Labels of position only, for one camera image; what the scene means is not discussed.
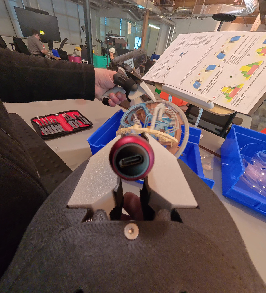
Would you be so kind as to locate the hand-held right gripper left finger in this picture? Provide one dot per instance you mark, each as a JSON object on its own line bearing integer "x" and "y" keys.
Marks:
{"x": 89, "y": 183}

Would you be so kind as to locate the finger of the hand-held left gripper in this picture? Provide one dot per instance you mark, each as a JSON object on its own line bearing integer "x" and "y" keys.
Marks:
{"x": 146, "y": 88}
{"x": 137, "y": 93}

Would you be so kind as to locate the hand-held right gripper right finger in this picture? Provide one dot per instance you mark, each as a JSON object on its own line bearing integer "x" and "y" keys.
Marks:
{"x": 172, "y": 183}

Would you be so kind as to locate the clear ball maze puzzle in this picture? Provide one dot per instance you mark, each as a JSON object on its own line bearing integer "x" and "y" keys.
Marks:
{"x": 160, "y": 123}

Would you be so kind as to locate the red electric screwdriver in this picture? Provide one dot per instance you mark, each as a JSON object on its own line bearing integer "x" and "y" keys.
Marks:
{"x": 131, "y": 161}

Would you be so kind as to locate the blue plastic bin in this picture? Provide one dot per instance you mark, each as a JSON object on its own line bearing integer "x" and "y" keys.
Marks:
{"x": 231, "y": 171}
{"x": 103, "y": 135}

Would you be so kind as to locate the person's left forearm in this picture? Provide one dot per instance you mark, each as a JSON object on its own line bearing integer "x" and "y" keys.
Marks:
{"x": 43, "y": 80}

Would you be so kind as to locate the person's left hand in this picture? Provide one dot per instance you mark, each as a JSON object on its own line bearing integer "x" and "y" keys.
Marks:
{"x": 103, "y": 80}

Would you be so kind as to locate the person's right hand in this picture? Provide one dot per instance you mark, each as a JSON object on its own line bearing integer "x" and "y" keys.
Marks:
{"x": 133, "y": 206}

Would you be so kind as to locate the red plastic bin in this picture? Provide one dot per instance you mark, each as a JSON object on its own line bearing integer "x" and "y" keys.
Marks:
{"x": 165, "y": 95}

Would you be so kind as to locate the green storage bin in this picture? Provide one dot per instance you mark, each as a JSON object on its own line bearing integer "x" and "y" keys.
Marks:
{"x": 101, "y": 61}

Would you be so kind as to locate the clear plastic dome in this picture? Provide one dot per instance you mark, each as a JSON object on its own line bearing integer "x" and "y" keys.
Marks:
{"x": 261, "y": 171}
{"x": 207, "y": 166}

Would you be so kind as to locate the white document stand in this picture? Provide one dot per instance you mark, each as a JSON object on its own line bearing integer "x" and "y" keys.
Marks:
{"x": 188, "y": 96}

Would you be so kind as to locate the black wrist rest pad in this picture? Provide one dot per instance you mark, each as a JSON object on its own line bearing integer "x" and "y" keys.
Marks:
{"x": 43, "y": 155}

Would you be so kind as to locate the pink drink can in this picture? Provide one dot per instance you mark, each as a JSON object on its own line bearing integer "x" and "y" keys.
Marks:
{"x": 74, "y": 59}

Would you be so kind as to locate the black metal pole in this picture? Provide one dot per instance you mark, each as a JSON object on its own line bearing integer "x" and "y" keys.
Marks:
{"x": 88, "y": 34}

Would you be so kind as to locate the instruction sheet board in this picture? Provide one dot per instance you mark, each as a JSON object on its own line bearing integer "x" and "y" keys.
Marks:
{"x": 215, "y": 64}

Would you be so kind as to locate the black round disc fixture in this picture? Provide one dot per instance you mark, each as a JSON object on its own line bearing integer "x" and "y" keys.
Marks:
{"x": 224, "y": 17}

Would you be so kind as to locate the large silver air duct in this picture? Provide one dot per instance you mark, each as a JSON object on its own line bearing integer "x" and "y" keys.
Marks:
{"x": 146, "y": 9}

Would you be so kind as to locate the large black wall screen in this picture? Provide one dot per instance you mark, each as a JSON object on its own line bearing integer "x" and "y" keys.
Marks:
{"x": 36, "y": 22}

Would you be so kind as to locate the silver ventilation duct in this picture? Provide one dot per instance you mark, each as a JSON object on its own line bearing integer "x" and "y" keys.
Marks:
{"x": 249, "y": 6}

